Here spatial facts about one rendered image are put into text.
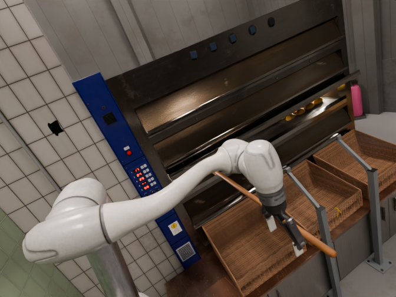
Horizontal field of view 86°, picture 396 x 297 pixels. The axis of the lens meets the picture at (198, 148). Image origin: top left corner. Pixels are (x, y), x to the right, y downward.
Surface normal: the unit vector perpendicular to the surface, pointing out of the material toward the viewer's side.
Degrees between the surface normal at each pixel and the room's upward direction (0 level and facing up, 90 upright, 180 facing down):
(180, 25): 90
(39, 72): 90
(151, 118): 70
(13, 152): 90
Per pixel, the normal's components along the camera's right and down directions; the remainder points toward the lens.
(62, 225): -0.04, -0.72
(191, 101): 0.22, -0.07
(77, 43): 0.37, 0.23
